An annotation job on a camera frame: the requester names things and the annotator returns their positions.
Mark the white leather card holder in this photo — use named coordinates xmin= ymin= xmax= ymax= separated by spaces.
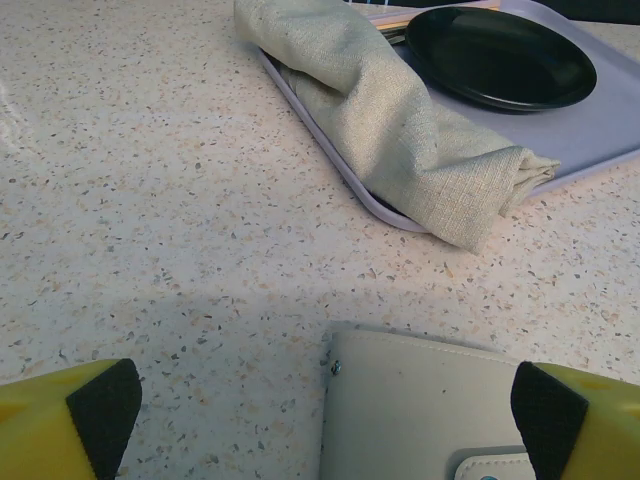
xmin=319 ymin=328 xmax=537 ymax=480

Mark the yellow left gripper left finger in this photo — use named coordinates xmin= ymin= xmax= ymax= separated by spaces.
xmin=0 ymin=357 xmax=144 ymax=480

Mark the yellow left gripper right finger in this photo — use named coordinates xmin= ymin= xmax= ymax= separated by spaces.
xmin=510 ymin=360 xmax=640 ymax=480

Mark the lavender plastic tray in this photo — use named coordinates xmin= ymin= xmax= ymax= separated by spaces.
xmin=257 ymin=0 xmax=640 ymax=235

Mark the black round plate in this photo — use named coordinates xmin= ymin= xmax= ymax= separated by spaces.
xmin=404 ymin=7 xmax=599 ymax=115

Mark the beige cloth napkin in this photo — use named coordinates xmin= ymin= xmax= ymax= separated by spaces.
xmin=233 ymin=0 xmax=562 ymax=254

